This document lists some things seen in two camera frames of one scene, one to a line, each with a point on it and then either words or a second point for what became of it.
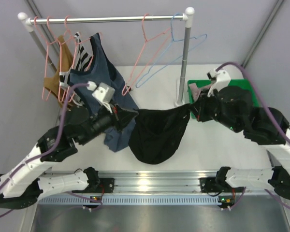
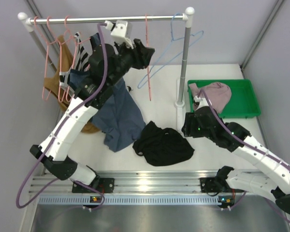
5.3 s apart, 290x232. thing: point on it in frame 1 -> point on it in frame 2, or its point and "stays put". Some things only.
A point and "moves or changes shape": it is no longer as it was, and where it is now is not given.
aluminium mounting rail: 152,181 stays put
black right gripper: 200,105 -> 188,128
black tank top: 155,134 moves or changes shape
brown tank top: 65,62 stays put
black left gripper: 116,118 -> 140,56
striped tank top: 82,59 stays put
